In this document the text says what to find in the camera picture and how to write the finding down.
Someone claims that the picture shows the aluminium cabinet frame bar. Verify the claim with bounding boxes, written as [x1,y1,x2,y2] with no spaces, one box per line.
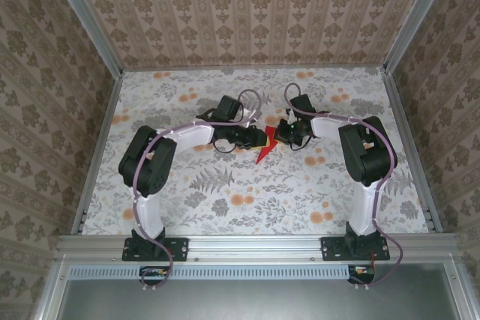
[32,256,72,320]
[442,259,478,320]

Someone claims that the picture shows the black cable port with connectors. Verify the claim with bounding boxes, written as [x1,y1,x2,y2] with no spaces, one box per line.
[139,265,170,286]
[346,263,377,286]

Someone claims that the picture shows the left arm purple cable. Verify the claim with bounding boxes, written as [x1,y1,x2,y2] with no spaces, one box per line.
[131,88,263,293]

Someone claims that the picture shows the grey metal panel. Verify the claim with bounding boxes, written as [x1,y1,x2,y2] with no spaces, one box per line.
[59,278,461,320]

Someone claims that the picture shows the thin aluminium table rail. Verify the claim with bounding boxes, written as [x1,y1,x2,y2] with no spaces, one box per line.
[121,66,386,73]

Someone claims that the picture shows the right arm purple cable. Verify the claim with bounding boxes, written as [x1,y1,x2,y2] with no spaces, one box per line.
[283,82,404,293]

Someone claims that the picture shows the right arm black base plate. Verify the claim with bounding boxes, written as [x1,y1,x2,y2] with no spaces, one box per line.
[321,236,391,262]

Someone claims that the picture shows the aluminium table side rail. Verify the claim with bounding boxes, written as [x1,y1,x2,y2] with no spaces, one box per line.
[380,67,446,234]
[70,70,125,235]

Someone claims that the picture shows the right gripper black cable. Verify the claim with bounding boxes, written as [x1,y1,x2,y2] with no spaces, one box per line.
[290,134,312,151]

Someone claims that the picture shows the grey slotted cable duct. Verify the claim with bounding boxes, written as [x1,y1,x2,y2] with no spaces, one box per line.
[69,264,376,280]

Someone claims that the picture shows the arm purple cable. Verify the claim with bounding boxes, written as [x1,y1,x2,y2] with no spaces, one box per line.
[283,82,404,293]
[131,88,263,293]

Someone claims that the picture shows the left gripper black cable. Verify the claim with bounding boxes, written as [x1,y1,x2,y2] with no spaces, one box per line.
[211,138,245,154]

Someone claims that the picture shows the red cloth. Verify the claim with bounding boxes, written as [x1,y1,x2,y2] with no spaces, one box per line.
[254,126,281,166]

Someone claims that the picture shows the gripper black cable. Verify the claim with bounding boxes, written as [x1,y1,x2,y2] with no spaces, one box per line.
[211,138,245,154]
[290,134,312,151]

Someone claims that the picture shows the aluminium frame post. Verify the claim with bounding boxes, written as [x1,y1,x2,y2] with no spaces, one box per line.
[382,0,458,73]
[43,0,125,76]

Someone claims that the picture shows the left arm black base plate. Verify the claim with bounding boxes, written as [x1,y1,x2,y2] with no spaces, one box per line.
[121,236,190,262]

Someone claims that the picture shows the wide aluminium mounting beam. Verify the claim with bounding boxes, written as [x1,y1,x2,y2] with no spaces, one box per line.
[55,233,461,264]

